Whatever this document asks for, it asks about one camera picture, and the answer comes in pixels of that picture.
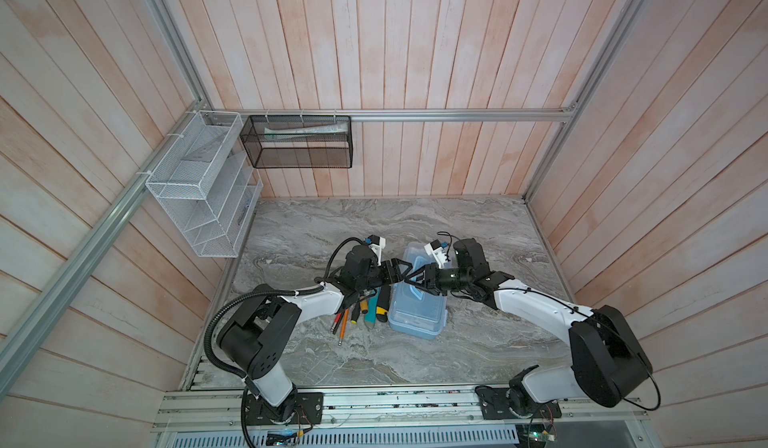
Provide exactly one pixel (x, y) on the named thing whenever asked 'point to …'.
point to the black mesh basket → (299, 141)
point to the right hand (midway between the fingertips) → (408, 281)
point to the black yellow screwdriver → (355, 312)
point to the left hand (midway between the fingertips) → (407, 274)
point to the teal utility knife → (371, 316)
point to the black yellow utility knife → (383, 304)
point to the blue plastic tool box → (414, 312)
